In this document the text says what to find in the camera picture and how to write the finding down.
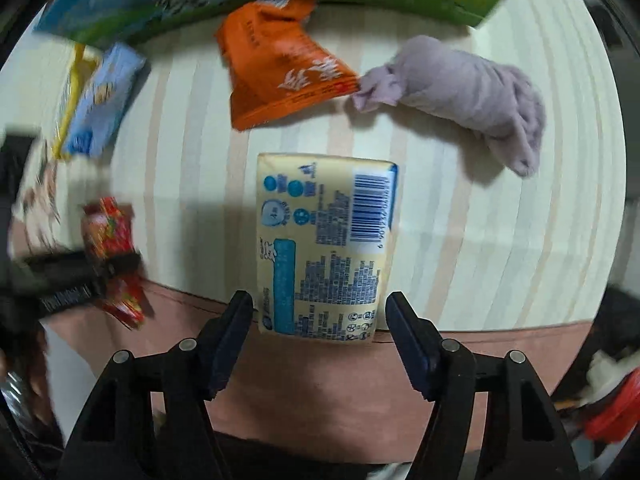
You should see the purple cloth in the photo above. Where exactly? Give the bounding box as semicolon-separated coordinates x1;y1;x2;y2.
352;35;547;178

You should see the yellow silver scrubber pack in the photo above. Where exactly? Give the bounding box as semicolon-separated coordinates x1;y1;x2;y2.
51;44;100;160

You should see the light blue tissue pack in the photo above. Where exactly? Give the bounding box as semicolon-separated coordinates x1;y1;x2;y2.
61;42;146;159

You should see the red snack packet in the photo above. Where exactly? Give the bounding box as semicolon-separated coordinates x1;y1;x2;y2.
81;197;145;330

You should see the orange snack packet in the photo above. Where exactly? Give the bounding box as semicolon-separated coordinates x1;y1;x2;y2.
216;0;359;131

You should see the cream blue tissue pack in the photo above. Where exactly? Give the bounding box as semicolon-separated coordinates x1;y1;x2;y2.
256;154;398;342

